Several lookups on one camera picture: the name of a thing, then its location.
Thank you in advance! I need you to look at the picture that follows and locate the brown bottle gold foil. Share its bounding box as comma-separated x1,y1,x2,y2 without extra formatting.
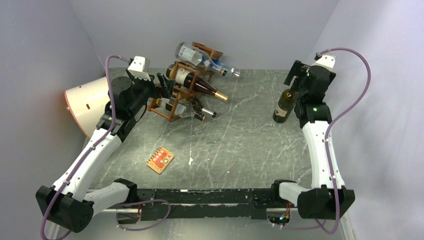
165,64,229,102

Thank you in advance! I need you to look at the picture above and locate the blue clear plastic bottle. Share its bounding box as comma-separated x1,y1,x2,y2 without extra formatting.
202,55,233,72

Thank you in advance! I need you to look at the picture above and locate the dark green wine bottle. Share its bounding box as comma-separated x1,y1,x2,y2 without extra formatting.
272,88,298,124

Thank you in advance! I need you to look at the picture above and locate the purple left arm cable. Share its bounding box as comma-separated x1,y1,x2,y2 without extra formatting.
40,54,133,240

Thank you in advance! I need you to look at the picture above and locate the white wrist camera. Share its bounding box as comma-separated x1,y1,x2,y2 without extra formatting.
312,53,336,71
127,56,151,80

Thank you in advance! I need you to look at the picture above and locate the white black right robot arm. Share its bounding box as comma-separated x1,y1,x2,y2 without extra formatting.
269,56,355,220

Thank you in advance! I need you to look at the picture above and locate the green bottle silver cap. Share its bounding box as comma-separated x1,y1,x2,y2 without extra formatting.
191,98,217,118

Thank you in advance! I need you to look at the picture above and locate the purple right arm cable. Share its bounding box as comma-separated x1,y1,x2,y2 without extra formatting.
314,47,372,235

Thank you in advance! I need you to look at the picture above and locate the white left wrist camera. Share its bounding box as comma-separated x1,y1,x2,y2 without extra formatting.
127,56,151,80

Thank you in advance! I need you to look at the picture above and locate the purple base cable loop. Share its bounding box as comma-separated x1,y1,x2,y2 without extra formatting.
115,200,172,232

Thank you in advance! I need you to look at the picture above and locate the brown wooden wine rack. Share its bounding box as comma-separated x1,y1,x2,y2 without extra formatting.
147,42,223,122

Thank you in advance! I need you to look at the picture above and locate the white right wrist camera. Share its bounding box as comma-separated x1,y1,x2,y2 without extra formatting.
312,53,336,71

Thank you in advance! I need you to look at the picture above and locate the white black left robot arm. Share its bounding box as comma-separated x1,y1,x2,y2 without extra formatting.
35,73,176,233

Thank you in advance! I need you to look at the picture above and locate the white cone lamp shade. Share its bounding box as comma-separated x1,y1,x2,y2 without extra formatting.
64,76,110,138

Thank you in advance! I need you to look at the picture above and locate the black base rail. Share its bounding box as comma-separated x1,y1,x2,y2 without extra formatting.
137,188,288,221

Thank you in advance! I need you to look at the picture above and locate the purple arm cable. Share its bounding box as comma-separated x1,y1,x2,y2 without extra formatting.
314,47,372,235
40,54,133,240

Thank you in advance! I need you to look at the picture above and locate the clear bottle white label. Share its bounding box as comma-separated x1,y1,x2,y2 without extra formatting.
175,42,241,78

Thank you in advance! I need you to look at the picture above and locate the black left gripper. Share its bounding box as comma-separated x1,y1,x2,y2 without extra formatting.
127,67,176,116

